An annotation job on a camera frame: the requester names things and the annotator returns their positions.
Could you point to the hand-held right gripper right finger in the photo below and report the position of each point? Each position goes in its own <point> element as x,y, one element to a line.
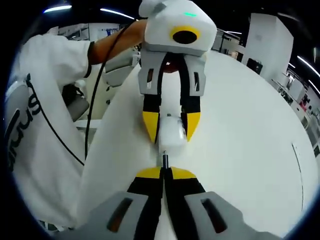
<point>182,200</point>

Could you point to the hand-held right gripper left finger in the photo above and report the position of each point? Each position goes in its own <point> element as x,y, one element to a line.
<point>147,200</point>

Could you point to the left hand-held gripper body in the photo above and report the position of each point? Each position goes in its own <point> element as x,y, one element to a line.
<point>177,27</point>

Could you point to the white charger adapter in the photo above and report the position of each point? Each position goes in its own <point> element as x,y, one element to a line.
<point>172,135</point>

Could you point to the thin dark desk strip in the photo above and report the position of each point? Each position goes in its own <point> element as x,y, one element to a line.
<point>300,170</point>

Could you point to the black box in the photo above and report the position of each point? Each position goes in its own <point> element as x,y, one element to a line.
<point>255,65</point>

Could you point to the grey chair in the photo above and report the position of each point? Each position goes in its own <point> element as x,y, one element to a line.
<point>77,105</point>

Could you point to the person in white shirt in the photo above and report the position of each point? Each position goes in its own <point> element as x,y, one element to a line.
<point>45,150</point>

